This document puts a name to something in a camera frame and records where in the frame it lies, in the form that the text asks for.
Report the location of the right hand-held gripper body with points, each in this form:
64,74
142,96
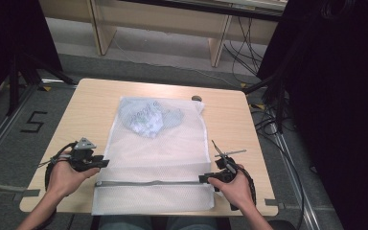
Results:
226,166

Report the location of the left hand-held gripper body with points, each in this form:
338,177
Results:
82,156

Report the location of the white mesh laundry bag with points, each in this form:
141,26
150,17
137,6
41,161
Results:
156,159

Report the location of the person's right hand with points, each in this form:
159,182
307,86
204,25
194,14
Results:
236,191

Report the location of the person's left hand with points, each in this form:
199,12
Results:
64,179

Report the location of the grey tape strip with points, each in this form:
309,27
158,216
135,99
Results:
273,203

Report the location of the person's legs in jeans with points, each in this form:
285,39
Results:
121,223

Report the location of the light blue printed garment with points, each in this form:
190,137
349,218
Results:
150,117

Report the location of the dark round table grommet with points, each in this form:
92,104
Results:
196,98

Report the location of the dark round object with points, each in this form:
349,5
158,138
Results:
281,225

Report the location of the black metal stand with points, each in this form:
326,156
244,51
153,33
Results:
276,102

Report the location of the black tripod stand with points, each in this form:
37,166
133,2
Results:
28,73

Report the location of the black curtain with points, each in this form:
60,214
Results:
338,96
12,38

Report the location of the light wooden desk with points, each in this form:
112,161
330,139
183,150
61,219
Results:
159,22

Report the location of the metal floor rail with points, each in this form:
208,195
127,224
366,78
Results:
3,131
295,179

